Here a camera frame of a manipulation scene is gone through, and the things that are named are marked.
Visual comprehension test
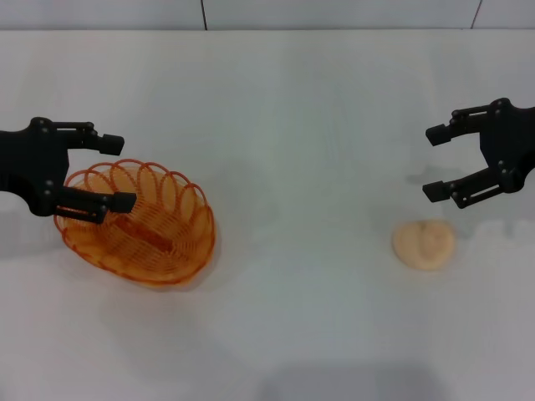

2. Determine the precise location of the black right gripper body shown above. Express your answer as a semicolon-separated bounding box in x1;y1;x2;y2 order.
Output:
477;97;535;196

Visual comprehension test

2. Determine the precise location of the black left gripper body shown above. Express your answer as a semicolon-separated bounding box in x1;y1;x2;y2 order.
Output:
0;117;70;218

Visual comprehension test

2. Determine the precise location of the pale round bread bun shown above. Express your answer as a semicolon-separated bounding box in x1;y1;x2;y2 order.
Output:
391;219;457;272

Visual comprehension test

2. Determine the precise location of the orange wire basket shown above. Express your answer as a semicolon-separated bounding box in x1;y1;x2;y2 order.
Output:
53;158;217;291

